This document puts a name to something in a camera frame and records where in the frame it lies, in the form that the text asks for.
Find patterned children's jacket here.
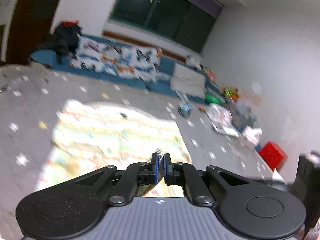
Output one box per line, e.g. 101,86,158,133
35,100,192,191

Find dark clothes pile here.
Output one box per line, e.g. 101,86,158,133
36,20,82,64

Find white paper sheet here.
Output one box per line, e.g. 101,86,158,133
272,168,287,185

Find red plastic stool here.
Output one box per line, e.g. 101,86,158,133
258,141,287,171

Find white handheld device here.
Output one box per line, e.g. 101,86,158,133
212,122,240,138

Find blue toy watch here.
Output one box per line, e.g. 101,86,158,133
178,102,192,118

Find white pink tissue bag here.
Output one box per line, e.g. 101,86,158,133
206,103,232,126

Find small orange toy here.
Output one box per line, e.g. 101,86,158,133
199,106,206,112

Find pink tissue box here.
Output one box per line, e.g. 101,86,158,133
242,126,262,146

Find green ball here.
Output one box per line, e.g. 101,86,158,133
204,94,223,105

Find clear plastic container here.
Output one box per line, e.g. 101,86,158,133
229,101,257,133

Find grey cushion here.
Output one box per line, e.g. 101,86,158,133
170,63,206,99

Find small plush toys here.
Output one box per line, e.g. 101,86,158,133
222,87,239,101

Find butterfly print pillow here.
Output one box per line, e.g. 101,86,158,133
69,37,162,82

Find white black plush toy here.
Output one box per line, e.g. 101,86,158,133
185,55,201,69

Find star patterned grey tablecloth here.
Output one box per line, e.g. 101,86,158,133
1,65,272,239

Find blue sofa bench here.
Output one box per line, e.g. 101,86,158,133
30,35,224,105

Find dark window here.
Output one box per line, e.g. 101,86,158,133
111,0,223,53

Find dark wooden door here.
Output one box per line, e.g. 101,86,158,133
5,0,59,64

